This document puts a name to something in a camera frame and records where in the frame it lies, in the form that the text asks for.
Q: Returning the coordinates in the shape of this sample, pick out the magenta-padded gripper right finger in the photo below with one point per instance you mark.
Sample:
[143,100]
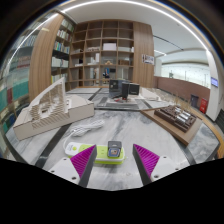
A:
[160,166]

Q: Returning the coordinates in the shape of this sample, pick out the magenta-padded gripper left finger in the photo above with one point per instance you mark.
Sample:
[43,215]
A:
[63,168]

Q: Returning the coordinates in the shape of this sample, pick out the small grey charger block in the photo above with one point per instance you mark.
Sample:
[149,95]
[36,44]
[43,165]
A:
[114,151]

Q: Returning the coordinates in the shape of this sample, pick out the white and green power strip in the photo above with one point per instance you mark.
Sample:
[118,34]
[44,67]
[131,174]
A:
[101,156]

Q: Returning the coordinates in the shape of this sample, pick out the brown model on wooden board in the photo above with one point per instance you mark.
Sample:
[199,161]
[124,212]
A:
[173,121]

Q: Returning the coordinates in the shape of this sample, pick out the white architectural building model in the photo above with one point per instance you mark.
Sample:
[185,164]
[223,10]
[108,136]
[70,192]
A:
[68,113]

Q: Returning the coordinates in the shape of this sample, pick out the small white building model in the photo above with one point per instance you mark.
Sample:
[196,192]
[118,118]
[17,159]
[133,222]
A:
[149,94]

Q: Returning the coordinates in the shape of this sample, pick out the dark bin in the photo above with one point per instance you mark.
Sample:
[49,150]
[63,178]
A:
[194,101]

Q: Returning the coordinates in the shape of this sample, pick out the red bin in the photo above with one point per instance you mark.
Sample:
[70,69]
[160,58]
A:
[203,106]

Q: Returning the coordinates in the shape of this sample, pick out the black building model on base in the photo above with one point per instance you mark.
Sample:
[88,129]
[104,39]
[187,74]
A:
[116,88]

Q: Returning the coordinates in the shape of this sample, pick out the glass-fronted book shelf unit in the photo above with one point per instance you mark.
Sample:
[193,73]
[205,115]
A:
[18,80]

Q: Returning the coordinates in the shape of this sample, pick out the wooden shelf unit with books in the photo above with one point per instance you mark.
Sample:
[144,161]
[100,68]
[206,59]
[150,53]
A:
[60,53]

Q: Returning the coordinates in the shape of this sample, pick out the wooden cubby shelf unit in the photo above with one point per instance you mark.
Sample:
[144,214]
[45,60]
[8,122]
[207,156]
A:
[100,53]

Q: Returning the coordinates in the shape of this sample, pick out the curved ceiling light strip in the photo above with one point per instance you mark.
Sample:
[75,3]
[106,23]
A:
[133,2]

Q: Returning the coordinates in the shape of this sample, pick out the wall-mounted display screen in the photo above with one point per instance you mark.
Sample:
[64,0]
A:
[214,82]

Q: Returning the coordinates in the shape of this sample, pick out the wall poster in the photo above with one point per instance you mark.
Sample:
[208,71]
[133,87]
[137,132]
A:
[148,59]

